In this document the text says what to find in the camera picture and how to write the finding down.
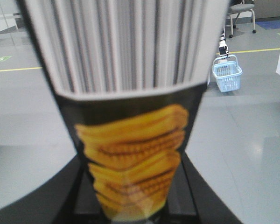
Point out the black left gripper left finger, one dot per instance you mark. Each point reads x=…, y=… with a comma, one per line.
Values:
x=67, y=198

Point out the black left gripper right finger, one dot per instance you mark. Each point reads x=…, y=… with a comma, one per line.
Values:
x=192, y=201

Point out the black cracker box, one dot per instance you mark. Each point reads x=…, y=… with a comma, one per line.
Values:
x=128, y=77

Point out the light blue plastic basket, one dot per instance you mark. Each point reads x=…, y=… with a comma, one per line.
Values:
x=227, y=73

